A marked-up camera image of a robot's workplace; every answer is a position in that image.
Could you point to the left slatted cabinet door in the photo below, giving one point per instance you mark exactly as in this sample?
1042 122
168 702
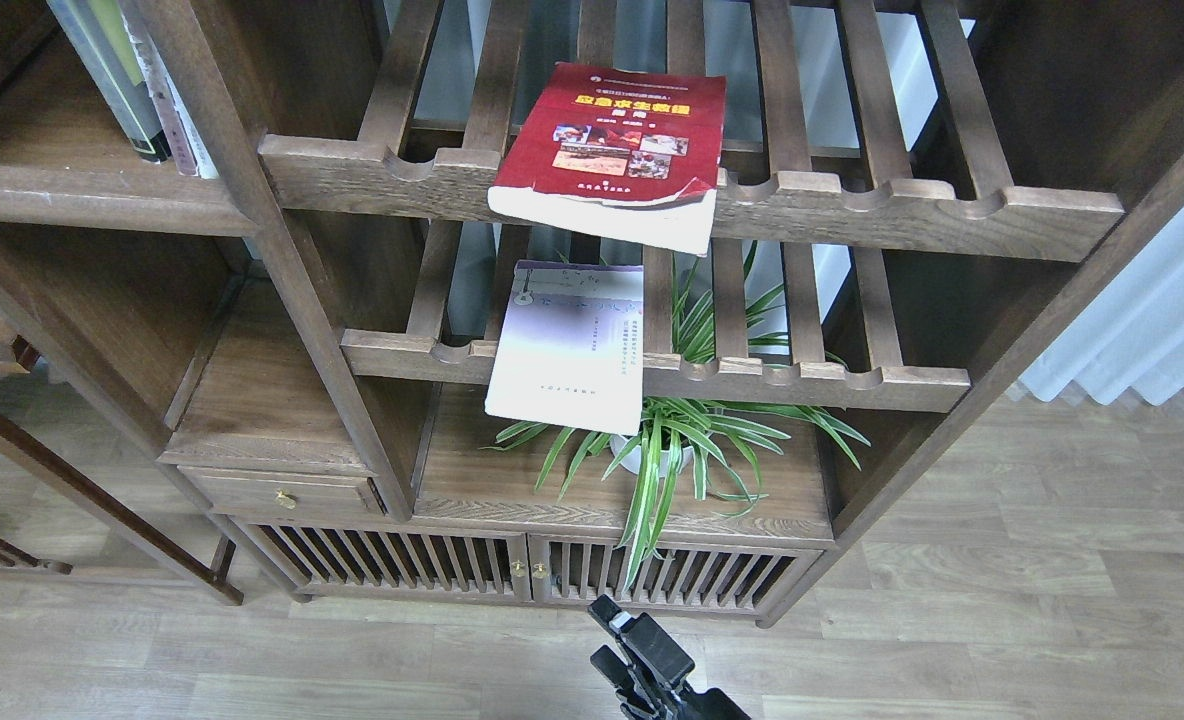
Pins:
404 562

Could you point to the pale purple white book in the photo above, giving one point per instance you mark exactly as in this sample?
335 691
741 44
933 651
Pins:
570 350

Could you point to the green and black book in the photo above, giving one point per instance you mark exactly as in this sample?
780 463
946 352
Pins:
96 30

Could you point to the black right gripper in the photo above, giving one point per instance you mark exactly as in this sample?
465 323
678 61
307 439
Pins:
649 646

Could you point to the dark wooden bookshelf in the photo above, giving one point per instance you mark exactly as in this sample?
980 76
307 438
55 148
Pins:
940 186

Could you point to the red paperback book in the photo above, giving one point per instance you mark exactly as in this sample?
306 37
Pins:
625 155

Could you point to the wooden drawer with brass knob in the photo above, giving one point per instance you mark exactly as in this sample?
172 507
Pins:
252 492

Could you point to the right slatted cabinet door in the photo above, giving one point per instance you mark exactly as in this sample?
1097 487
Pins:
685 577

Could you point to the slatted cabinet door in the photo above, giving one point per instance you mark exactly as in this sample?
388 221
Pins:
404 562
685 577

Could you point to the green spider plant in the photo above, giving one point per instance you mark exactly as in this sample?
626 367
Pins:
680 433

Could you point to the white pleated curtain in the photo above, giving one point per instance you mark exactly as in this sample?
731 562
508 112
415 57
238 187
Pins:
1130 338

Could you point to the white book spine upright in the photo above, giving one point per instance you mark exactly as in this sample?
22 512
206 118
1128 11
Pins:
183 139

